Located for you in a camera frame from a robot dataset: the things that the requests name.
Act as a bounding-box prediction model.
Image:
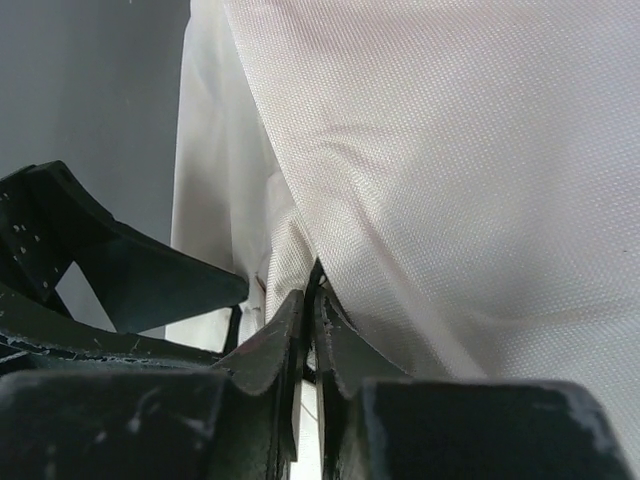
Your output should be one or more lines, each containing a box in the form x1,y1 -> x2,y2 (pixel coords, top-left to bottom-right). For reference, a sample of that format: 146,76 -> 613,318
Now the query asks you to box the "cream canvas backpack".
164,0 -> 640,384

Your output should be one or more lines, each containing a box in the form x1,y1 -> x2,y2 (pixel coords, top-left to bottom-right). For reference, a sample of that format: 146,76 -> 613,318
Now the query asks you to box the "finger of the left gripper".
1,161 -> 249,333
1,285 -> 222,373

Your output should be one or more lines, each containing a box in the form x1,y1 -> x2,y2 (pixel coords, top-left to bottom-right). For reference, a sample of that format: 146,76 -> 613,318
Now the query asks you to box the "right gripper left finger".
213,290 -> 304,462

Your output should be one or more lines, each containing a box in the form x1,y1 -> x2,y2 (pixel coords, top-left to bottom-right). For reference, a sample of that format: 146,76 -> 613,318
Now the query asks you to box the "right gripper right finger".
313,289 -> 409,399

